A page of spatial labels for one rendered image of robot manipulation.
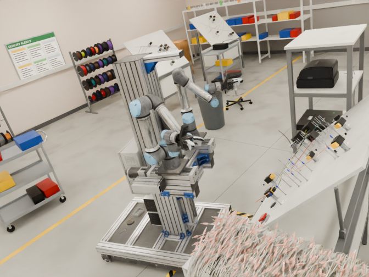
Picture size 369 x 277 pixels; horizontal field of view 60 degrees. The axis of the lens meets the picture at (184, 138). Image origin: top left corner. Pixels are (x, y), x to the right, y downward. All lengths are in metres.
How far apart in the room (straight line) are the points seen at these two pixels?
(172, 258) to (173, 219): 0.36
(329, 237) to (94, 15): 8.52
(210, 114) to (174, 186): 3.17
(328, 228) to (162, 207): 1.53
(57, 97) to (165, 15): 4.64
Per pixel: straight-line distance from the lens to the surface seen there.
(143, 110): 2.30
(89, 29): 9.57
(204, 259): 1.32
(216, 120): 5.76
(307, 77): 2.90
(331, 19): 9.72
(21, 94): 8.69
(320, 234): 2.40
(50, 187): 5.01
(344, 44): 2.68
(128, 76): 2.61
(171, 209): 3.16
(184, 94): 2.98
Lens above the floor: 2.46
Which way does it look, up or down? 25 degrees down
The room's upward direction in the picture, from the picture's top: 13 degrees counter-clockwise
